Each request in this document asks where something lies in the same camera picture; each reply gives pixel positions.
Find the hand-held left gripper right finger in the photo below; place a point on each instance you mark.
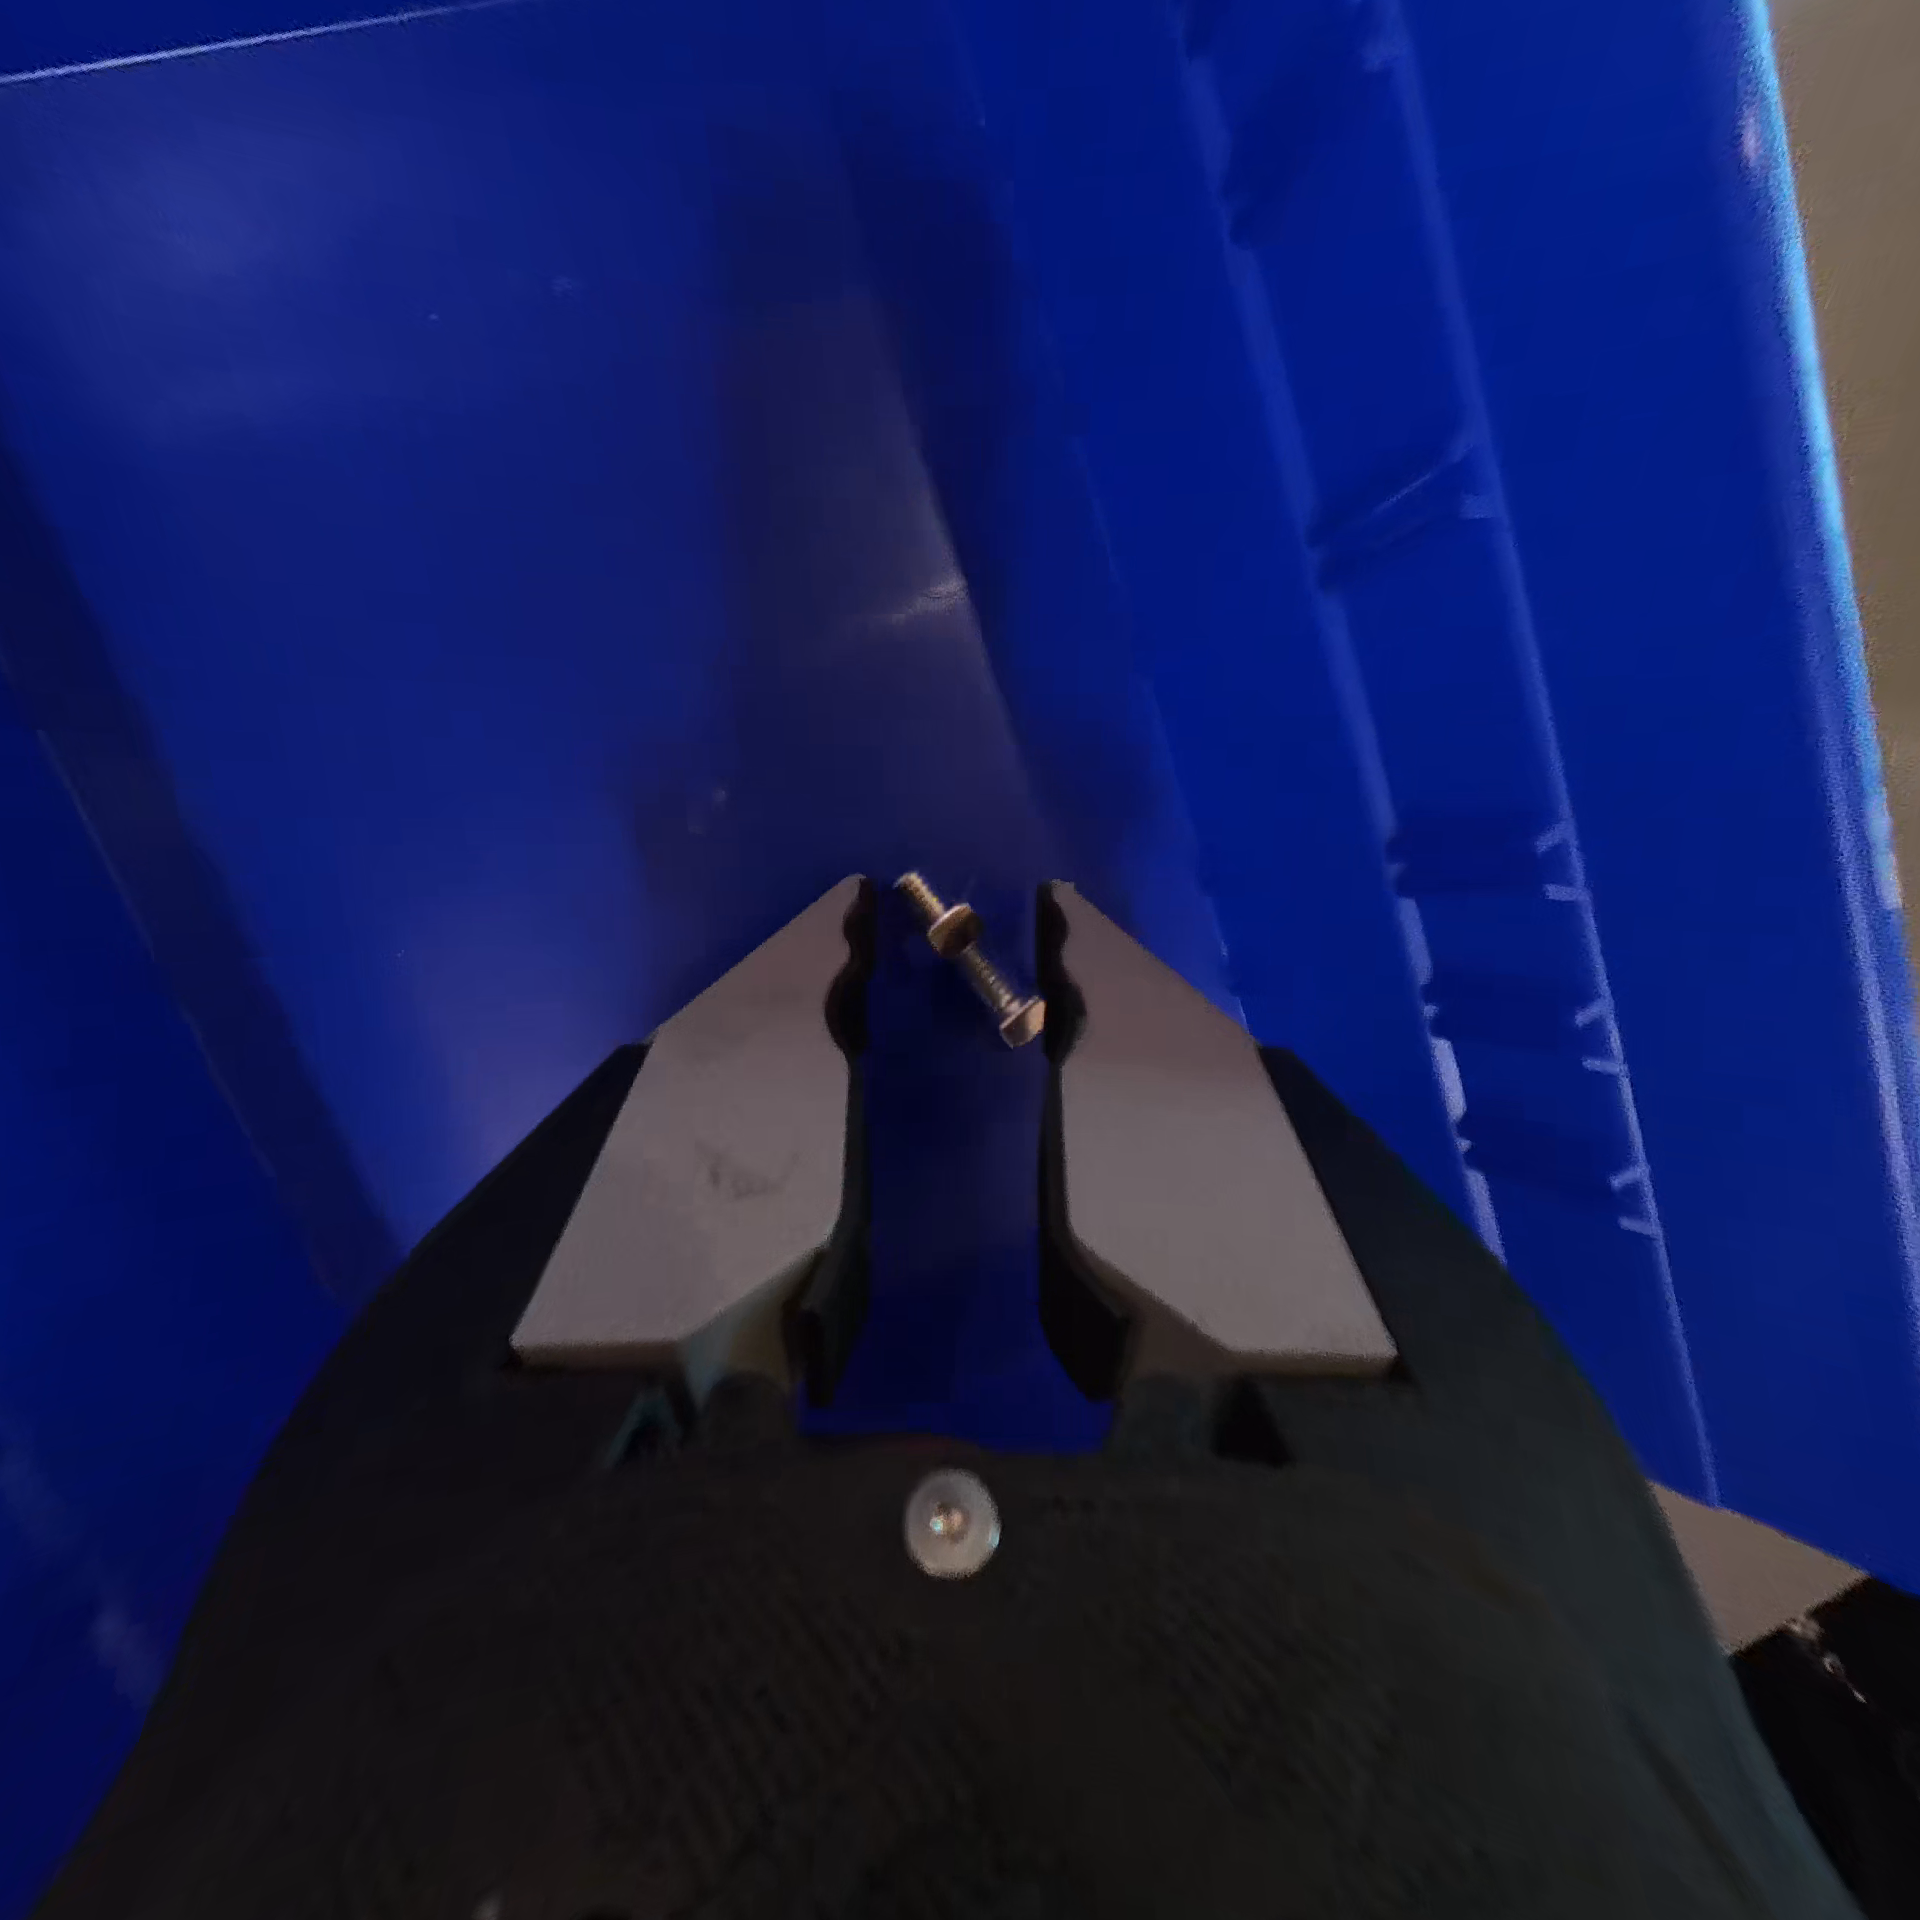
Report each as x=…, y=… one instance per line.
x=1199, y=1185

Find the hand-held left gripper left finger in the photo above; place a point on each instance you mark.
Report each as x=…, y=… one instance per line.
x=707, y=1185

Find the steel hex bolt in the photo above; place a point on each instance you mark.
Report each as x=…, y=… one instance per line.
x=993, y=980

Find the steel hex nut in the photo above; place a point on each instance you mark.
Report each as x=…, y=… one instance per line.
x=950, y=929

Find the blue plastic bin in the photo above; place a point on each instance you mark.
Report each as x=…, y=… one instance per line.
x=450, y=451

